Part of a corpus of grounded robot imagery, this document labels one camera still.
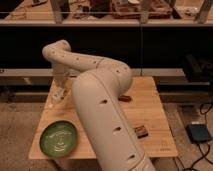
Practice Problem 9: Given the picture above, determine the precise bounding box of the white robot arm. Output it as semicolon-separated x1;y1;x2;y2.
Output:
42;40;156;171

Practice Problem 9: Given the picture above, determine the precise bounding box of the brown block behind arm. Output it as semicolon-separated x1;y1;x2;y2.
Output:
118;95;132;102

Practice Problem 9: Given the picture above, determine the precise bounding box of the green ceramic bowl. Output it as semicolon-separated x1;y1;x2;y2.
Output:
39;120;78;159

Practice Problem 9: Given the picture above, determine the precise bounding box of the long background workbench shelf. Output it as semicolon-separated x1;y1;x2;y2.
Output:
0;0;213;27

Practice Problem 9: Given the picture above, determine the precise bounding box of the wooden table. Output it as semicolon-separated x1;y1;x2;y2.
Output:
29;77;178;159

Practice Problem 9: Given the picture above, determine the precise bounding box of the small brown wooden block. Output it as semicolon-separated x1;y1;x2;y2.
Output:
134;125;148;138

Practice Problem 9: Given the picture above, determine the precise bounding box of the black foot pedal box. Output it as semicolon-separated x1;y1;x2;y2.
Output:
186;124;212;144

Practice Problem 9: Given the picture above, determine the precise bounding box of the black cable on floor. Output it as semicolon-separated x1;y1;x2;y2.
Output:
174;98;213;171

